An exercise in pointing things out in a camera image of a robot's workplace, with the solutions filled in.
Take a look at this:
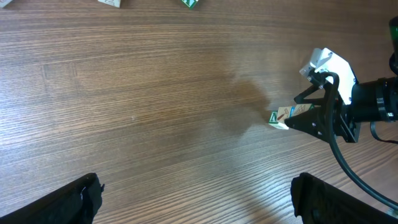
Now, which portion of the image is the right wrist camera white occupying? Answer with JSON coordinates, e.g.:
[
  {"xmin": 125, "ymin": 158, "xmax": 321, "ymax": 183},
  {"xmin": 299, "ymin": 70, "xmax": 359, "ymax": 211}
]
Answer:
[{"xmin": 300, "ymin": 48, "xmax": 358, "ymax": 105}]

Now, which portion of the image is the blue X wooden block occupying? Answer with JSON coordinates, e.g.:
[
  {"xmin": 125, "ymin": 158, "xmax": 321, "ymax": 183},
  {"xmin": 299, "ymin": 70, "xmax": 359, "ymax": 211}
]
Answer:
[{"xmin": 277, "ymin": 106, "xmax": 295, "ymax": 123}]

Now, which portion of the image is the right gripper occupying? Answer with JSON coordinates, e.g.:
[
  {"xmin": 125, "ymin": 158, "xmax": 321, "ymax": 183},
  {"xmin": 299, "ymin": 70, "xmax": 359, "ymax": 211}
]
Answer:
[{"xmin": 284, "ymin": 81, "xmax": 361, "ymax": 144}]

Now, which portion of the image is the green A wooden block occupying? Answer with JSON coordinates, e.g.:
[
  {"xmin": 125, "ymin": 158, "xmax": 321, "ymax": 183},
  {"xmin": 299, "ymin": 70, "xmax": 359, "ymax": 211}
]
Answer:
[{"xmin": 181, "ymin": 0, "xmax": 198, "ymax": 9}]

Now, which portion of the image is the right black cable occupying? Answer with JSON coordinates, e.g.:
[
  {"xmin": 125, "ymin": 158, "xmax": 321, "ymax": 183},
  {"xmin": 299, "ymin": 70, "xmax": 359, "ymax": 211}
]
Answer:
[{"xmin": 322, "ymin": 72, "xmax": 398, "ymax": 211}]

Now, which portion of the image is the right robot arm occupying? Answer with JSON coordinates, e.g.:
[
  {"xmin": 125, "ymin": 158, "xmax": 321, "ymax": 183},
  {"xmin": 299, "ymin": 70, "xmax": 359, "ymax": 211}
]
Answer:
[{"xmin": 278, "ymin": 48, "xmax": 397, "ymax": 143}]

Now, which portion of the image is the yellow top wooden block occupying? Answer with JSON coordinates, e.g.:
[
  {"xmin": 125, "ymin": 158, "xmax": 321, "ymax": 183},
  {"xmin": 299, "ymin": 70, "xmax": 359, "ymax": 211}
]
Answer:
[{"xmin": 0, "ymin": 0, "xmax": 12, "ymax": 8}]

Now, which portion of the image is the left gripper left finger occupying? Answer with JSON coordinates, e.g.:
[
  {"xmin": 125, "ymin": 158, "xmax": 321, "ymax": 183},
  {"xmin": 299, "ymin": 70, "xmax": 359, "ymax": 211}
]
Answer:
[{"xmin": 1, "ymin": 173, "xmax": 104, "ymax": 224}]

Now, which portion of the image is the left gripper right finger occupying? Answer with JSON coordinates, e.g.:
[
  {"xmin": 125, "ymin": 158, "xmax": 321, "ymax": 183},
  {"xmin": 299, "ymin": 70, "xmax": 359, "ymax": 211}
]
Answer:
[{"xmin": 290, "ymin": 172, "xmax": 397, "ymax": 224}]

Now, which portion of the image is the red-edged plain wooden block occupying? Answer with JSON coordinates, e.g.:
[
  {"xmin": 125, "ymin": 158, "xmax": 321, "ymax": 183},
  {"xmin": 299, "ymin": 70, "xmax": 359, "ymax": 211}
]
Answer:
[{"xmin": 268, "ymin": 111, "xmax": 289, "ymax": 130}]

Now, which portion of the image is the plain block beside yellow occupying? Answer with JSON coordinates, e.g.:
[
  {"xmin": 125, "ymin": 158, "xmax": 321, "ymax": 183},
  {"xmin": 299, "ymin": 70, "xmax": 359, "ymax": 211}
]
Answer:
[{"xmin": 98, "ymin": 0, "xmax": 121, "ymax": 8}]

